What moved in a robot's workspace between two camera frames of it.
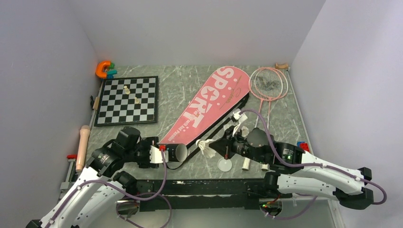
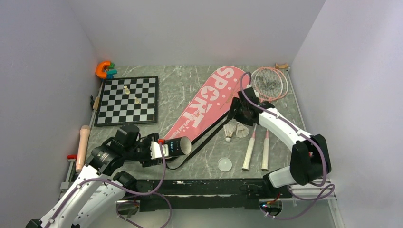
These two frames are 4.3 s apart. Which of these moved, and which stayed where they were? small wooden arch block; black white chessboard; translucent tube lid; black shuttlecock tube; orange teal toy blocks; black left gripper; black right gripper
Moved: black shuttlecock tube; black right gripper
Stayed: small wooden arch block; orange teal toy blocks; black left gripper; black white chessboard; translucent tube lid
